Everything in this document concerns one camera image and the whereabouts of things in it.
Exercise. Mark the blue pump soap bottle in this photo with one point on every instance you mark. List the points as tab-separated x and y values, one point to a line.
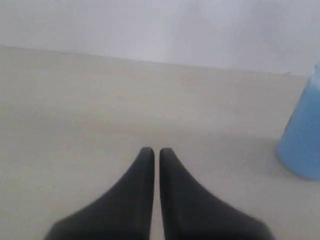
299	146

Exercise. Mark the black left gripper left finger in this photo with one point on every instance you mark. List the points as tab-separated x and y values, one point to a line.
124	212

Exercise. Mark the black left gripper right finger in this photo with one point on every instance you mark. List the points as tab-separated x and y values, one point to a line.
190	212

